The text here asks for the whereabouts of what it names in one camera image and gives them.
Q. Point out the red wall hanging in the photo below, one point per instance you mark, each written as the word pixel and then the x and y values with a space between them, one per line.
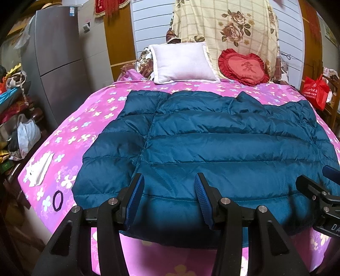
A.
pixel 312 21

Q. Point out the white pillow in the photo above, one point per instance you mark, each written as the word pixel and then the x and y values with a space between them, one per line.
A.
pixel 180 61

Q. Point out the pink floral bed sheet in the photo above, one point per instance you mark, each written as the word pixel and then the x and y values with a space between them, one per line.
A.
pixel 93 111

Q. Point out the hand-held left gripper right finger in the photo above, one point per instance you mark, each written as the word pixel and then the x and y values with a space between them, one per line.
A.
pixel 203 199

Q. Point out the brown wooden door panel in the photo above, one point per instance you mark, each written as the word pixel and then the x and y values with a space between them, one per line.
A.
pixel 309 61
pixel 119 39

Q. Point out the white tissue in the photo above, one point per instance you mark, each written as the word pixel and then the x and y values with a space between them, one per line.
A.
pixel 39 167

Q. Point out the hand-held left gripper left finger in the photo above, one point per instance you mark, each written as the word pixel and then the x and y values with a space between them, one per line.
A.
pixel 135 196

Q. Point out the brown floral pillow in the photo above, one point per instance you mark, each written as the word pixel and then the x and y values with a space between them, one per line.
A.
pixel 143 61

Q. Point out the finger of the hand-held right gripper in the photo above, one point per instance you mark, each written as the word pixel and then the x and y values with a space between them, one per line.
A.
pixel 308 184
pixel 332 172

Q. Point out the grey refrigerator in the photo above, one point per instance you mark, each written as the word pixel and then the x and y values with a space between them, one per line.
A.
pixel 61 53

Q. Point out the white plastic bag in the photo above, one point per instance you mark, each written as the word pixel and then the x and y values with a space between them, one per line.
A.
pixel 28 135

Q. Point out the cream floral blanket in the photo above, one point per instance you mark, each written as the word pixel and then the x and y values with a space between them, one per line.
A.
pixel 207 24

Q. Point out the red heart-shaped pillow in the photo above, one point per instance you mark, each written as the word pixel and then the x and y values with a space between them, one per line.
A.
pixel 245 67

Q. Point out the wooden chair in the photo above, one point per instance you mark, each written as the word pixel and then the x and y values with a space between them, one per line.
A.
pixel 333 100

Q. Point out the blue down jacket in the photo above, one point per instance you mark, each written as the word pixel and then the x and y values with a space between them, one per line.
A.
pixel 212 143

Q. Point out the small white wall device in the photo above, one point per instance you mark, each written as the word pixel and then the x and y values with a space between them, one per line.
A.
pixel 86 27

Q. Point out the pile of clothes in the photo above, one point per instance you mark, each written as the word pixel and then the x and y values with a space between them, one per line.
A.
pixel 10 95

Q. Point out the red shopping bag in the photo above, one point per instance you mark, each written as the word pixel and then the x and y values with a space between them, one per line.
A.
pixel 314 90

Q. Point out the red tasselled hanging decoration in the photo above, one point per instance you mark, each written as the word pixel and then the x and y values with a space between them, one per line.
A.
pixel 111 6

